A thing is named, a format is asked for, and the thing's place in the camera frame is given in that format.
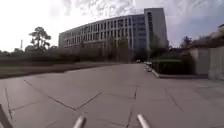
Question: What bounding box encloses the tall spreading tree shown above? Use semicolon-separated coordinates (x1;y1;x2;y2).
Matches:
28;26;53;52

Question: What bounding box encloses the dark tree beside building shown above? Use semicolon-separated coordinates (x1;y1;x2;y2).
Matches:
148;33;172;60

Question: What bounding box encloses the pale grey wall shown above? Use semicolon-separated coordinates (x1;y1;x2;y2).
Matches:
188;44;224;81

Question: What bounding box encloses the robot's own part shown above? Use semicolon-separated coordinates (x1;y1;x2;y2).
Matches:
136;113;151;128
72;114;87;128

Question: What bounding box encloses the long dark hedge row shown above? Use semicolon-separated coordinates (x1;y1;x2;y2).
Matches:
0;47;134;66

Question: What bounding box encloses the bare brown grass strip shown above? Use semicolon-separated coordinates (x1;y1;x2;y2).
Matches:
0;61;119;80

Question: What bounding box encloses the trimmed green hedge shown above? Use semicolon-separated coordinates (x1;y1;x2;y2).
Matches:
152;54;196;76

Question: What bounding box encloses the large curved multi-storey building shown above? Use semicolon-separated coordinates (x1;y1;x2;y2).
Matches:
58;7;169;63

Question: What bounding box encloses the grey paved slab ground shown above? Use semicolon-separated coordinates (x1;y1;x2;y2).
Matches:
0;63;224;128

